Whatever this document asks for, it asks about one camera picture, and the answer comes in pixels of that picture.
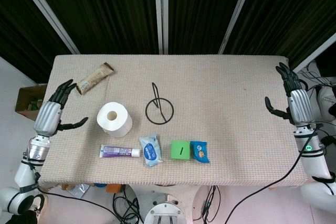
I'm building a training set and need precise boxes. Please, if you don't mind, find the blue snack packet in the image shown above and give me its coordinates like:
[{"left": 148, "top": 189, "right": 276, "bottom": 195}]
[{"left": 190, "top": 141, "right": 211, "bottom": 164}]

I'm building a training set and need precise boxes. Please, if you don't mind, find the green cube block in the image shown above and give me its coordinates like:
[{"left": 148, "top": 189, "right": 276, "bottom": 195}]
[{"left": 170, "top": 140, "right": 191, "bottom": 161}]

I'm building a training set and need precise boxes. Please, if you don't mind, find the blue wet wipes pack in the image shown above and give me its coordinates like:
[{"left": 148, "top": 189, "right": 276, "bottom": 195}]
[{"left": 139, "top": 134, "right": 164, "bottom": 167}]

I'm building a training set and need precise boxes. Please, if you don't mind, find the white toilet paper roll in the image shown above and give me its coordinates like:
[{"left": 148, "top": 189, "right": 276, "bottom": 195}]
[{"left": 96, "top": 102, "right": 133, "bottom": 138}]

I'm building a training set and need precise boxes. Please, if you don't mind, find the cardboard box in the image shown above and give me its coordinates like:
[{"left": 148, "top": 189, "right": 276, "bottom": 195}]
[{"left": 15, "top": 84, "right": 48, "bottom": 122}]

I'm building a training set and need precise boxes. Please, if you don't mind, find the silver foil bag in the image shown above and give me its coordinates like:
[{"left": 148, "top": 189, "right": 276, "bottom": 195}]
[{"left": 68, "top": 183, "right": 90, "bottom": 199}]

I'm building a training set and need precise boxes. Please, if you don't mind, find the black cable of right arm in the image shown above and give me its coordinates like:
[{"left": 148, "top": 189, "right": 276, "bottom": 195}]
[{"left": 224, "top": 125, "right": 322, "bottom": 224}]

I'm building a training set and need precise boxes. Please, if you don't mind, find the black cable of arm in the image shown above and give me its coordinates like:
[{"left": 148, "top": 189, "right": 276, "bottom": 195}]
[
  {"left": 224, "top": 125, "right": 322, "bottom": 224},
  {"left": 36, "top": 191, "right": 124, "bottom": 224}
]

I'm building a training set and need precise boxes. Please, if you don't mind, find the orange box under table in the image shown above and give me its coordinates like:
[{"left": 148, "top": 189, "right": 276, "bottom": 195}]
[{"left": 106, "top": 184, "right": 124, "bottom": 194}]

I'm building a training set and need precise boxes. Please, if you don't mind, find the black wire paper holder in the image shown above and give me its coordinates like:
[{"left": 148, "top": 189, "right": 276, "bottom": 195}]
[{"left": 145, "top": 82, "right": 175, "bottom": 124}]

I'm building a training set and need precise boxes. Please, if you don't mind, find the beige woven tablecloth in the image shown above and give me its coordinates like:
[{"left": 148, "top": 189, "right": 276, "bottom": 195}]
[{"left": 38, "top": 55, "right": 310, "bottom": 187}]

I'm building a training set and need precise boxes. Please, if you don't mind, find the brown snack bar wrapper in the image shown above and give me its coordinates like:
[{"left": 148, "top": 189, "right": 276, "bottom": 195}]
[{"left": 76, "top": 62, "right": 115, "bottom": 96}]

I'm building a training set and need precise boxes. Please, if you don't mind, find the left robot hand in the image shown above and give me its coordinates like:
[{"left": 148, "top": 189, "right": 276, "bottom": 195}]
[{"left": 34, "top": 79, "right": 89, "bottom": 137}]

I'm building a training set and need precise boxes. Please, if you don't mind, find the purple toothpaste tube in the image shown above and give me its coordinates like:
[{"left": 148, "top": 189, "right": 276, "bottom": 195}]
[{"left": 99, "top": 144, "right": 141, "bottom": 158}]

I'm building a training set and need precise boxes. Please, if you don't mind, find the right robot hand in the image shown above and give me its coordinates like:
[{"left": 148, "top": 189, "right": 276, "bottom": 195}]
[{"left": 264, "top": 62, "right": 316, "bottom": 125}]

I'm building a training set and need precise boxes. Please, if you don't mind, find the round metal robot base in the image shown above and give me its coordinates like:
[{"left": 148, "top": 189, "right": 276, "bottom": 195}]
[{"left": 143, "top": 185, "right": 194, "bottom": 224}]

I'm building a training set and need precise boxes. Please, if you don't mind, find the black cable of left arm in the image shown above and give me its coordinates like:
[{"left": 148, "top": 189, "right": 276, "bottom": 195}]
[{"left": 36, "top": 191, "right": 124, "bottom": 224}]

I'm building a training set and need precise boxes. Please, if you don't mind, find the black and white shoe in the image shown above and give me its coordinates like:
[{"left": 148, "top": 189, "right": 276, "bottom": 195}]
[{"left": 27, "top": 194, "right": 45, "bottom": 216}]

